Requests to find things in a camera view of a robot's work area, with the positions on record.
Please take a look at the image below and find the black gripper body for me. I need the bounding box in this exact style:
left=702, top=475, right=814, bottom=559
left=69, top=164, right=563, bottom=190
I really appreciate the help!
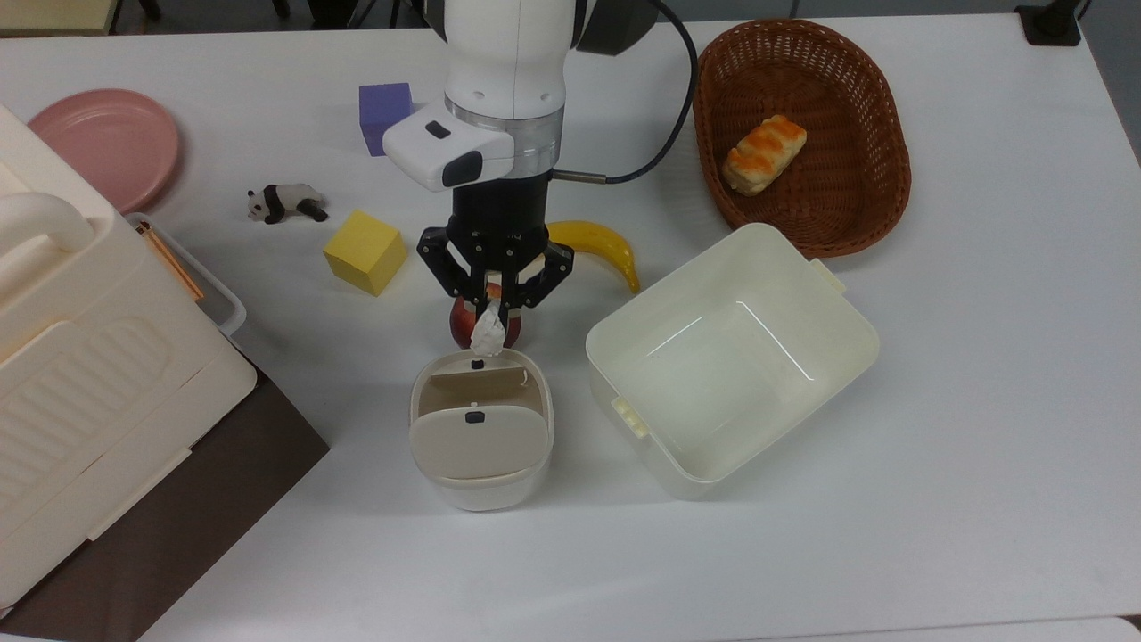
left=450, top=181, right=549, bottom=273

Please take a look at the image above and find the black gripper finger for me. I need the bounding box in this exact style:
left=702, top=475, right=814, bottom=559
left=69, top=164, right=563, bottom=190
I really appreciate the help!
left=504, top=239, right=574, bottom=313
left=417, top=227, right=489, bottom=313

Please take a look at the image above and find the white paper ball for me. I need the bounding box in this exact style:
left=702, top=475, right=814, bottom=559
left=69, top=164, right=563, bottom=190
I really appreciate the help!
left=470, top=299, right=508, bottom=358

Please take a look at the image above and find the small cream trash can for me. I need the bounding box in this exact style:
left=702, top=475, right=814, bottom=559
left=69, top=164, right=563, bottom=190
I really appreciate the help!
left=408, top=348, right=555, bottom=513

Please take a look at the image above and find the red apple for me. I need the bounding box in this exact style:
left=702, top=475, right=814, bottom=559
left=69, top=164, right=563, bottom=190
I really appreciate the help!
left=450, top=281, right=525, bottom=350

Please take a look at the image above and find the yellow banana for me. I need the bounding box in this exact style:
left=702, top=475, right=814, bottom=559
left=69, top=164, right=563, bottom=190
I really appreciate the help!
left=546, top=220, right=641, bottom=295

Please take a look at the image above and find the yellow cube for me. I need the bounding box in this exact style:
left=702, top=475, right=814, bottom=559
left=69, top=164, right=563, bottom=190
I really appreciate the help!
left=323, top=210, right=408, bottom=297

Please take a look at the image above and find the purple cube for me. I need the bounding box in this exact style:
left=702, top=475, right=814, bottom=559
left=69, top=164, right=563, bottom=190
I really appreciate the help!
left=358, top=83, right=415, bottom=158

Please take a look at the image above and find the panda toy figure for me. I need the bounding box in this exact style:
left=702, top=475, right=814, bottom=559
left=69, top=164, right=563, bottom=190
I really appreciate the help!
left=247, top=183, right=329, bottom=226

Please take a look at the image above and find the cream rectangular plastic bin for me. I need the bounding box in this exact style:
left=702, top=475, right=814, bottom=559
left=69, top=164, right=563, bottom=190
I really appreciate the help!
left=585, top=222, right=882, bottom=502

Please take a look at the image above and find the orange glazed bread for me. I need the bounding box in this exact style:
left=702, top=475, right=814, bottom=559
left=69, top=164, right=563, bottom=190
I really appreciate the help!
left=721, top=114, right=809, bottom=197

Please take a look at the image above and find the orange strip on storage box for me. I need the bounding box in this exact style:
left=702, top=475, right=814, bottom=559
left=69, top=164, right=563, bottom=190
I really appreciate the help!
left=135, top=221, right=206, bottom=304

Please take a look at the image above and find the brown wicker basket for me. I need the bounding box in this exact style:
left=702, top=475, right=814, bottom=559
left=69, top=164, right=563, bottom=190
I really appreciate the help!
left=693, top=19, right=913, bottom=259

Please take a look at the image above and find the pink plate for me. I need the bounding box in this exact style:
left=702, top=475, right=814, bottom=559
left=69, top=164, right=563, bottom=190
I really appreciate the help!
left=27, top=88, right=181, bottom=215

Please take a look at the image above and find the light wooden desk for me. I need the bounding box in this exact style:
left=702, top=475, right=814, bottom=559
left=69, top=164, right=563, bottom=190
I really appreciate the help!
left=0, top=0, right=122, bottom=37

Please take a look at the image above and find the black stand base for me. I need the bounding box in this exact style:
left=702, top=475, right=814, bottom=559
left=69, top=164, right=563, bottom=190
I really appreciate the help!
left=1014, top=0, right=1094, bottom=47

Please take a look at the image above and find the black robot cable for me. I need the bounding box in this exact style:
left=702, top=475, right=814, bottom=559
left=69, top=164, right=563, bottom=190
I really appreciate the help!
left=553, top=0, right=700, bottom=185

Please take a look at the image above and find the white drawer handle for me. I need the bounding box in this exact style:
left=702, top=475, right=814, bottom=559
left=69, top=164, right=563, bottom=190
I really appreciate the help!
left=125, top=212, right=247, bottom=338

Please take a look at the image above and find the cream storage box with handles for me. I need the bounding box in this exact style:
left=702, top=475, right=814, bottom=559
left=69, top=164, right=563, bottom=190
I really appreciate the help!
left=0, top=103, right=259, bottom=616

